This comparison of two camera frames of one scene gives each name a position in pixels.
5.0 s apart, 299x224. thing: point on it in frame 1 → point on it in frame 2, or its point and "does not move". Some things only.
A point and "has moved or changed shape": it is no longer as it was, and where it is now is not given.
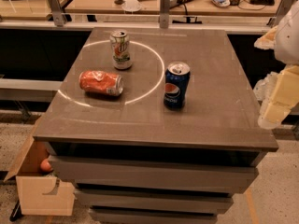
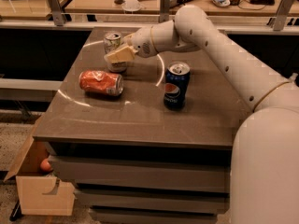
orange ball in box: x=45 y=165 does not move
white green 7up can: x=121 y=49 has moved or changed shape
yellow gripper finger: x=267 y=41 → x=142 y=40
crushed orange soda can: x=101 y=82 does not move
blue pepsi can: x=176 y=81 does not move
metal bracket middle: x=164 y=8 does not move
